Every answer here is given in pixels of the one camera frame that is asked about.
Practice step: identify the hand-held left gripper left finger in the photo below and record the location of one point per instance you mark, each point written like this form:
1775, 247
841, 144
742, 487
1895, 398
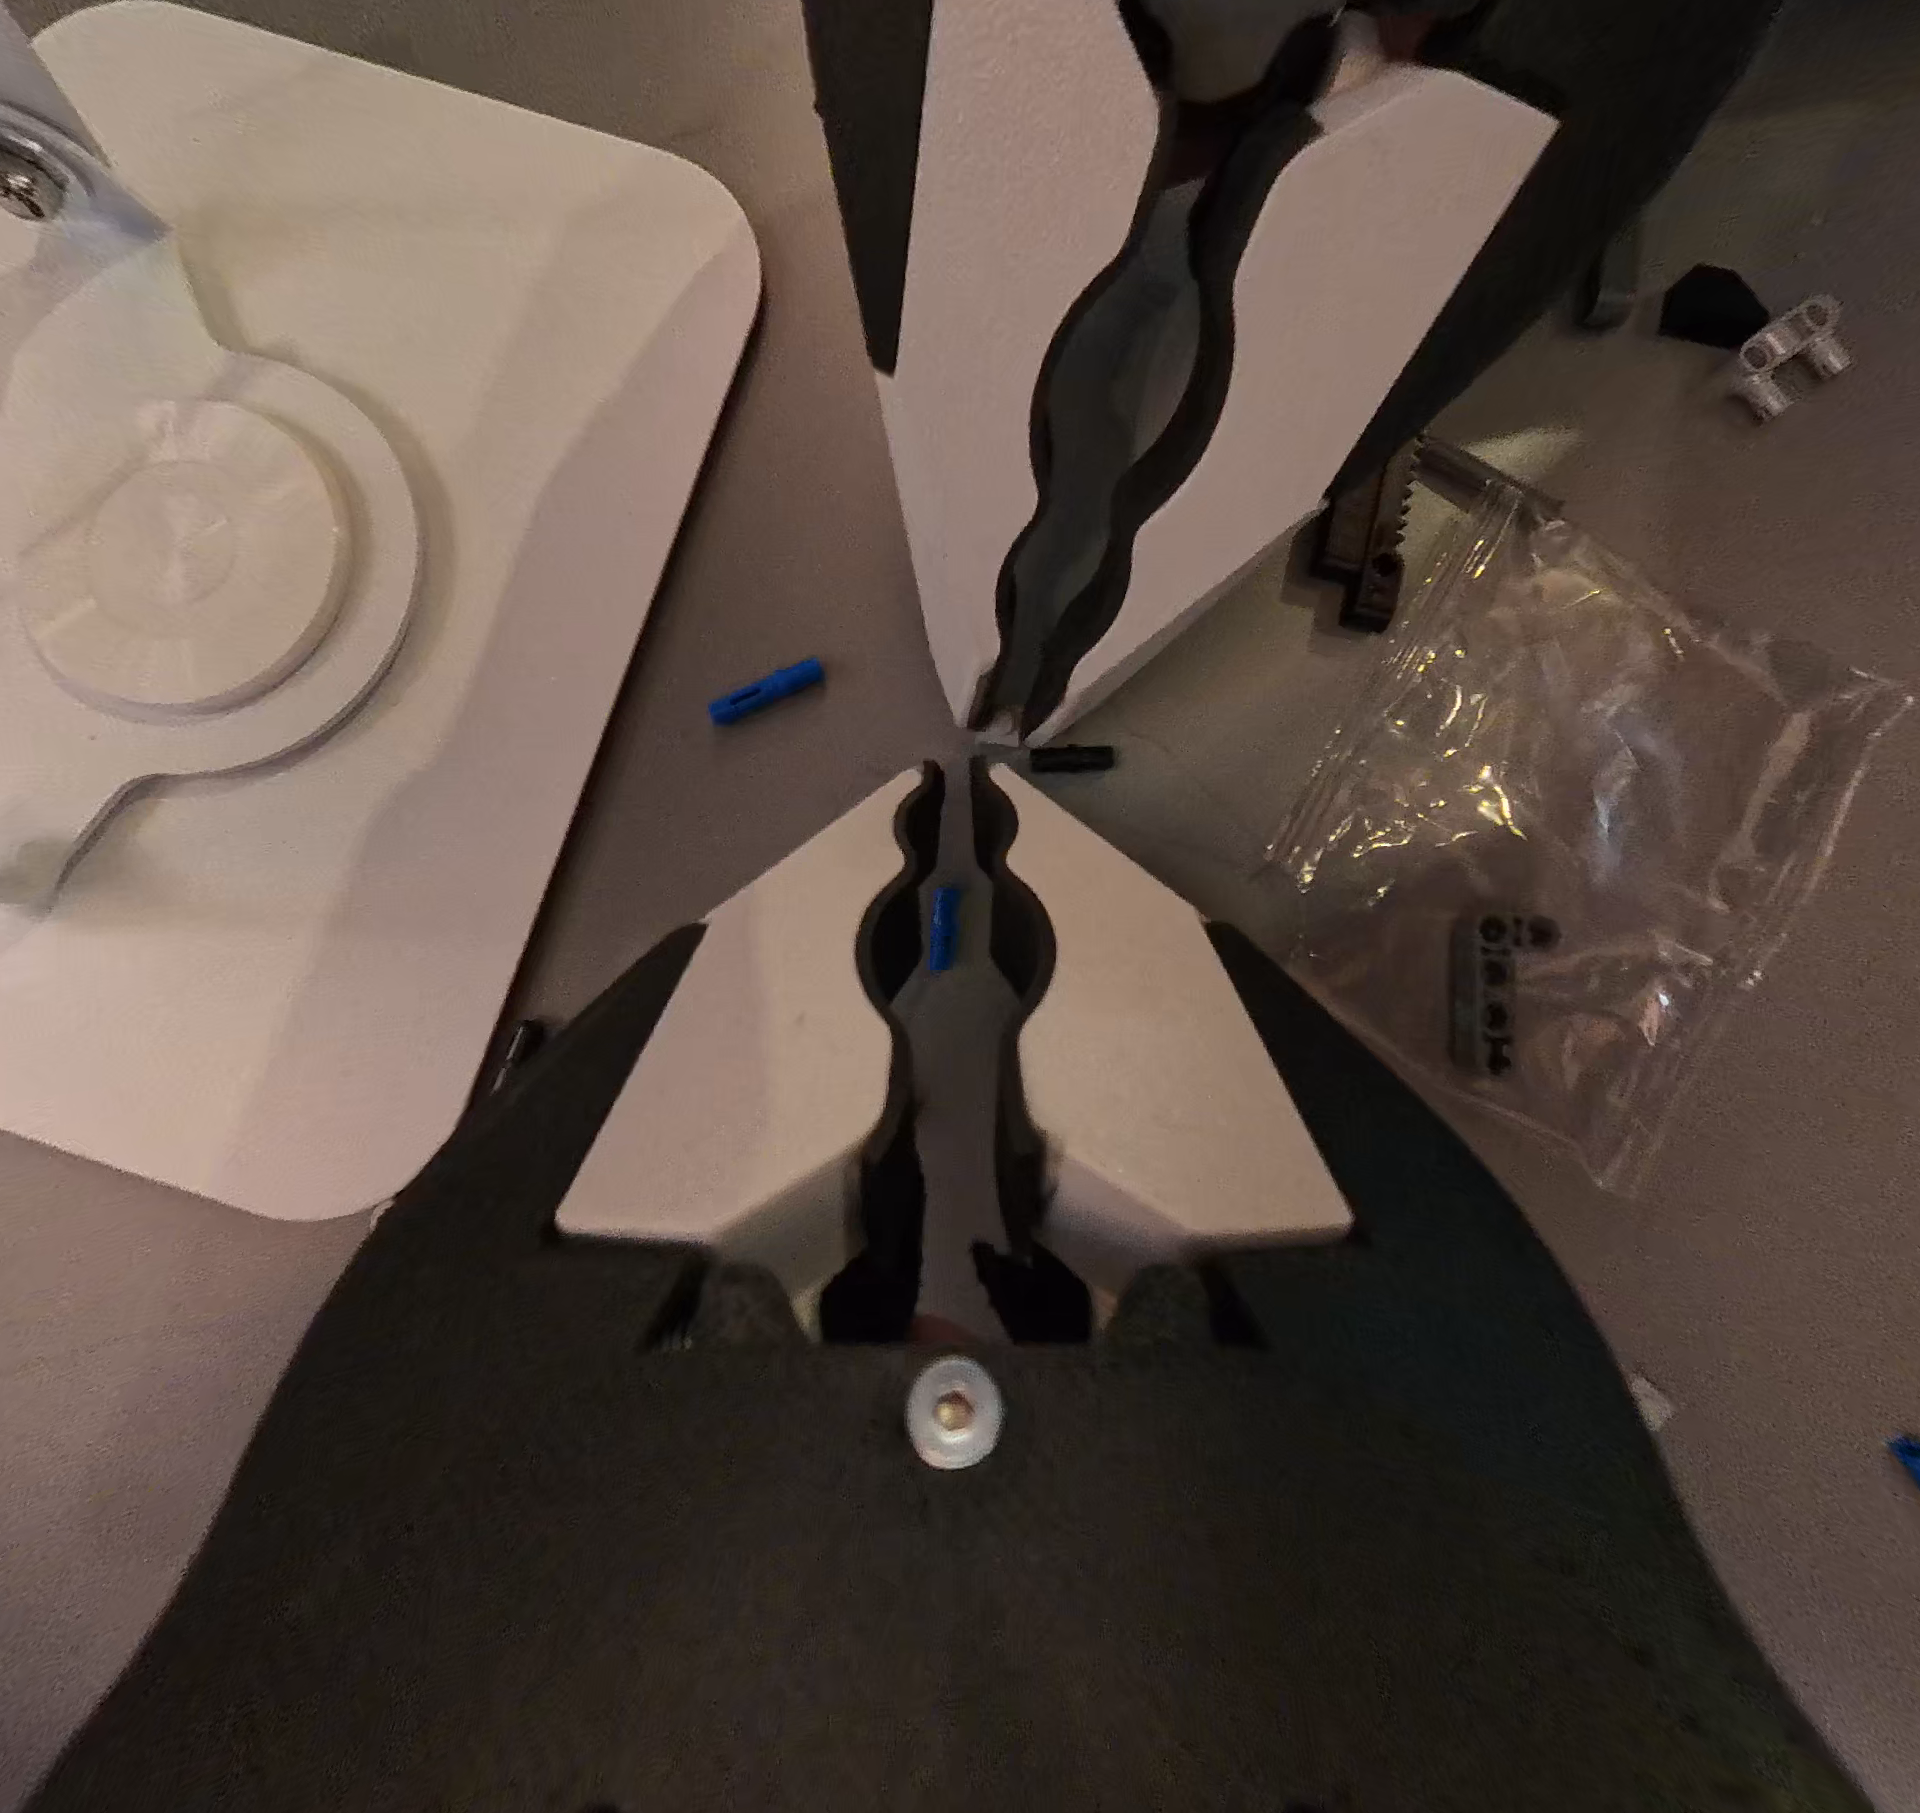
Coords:
722, 1093

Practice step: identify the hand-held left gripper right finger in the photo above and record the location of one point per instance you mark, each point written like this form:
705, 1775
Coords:
1186, 1093

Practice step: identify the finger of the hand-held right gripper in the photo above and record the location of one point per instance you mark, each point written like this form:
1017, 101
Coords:
1005, 196
1351, 282

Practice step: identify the black lego pin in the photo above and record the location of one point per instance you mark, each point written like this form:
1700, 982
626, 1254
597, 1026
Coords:
522, 1048
1071, 759

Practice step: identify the black toothed lego rack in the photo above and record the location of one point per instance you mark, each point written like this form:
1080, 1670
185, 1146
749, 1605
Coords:
1374, 543

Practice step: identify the black lego piece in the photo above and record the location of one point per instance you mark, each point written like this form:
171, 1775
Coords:
1712, 313

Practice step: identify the grey lego beam with holes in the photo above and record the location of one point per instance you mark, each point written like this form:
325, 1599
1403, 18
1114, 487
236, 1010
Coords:
1487, 1013

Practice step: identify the white lego connector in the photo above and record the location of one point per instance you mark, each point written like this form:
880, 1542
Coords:
1794, 361

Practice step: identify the clear plastic zip bag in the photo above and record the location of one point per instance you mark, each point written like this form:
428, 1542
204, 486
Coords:
1651, 736

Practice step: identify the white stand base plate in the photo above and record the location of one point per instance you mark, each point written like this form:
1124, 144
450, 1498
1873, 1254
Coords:
526, 640

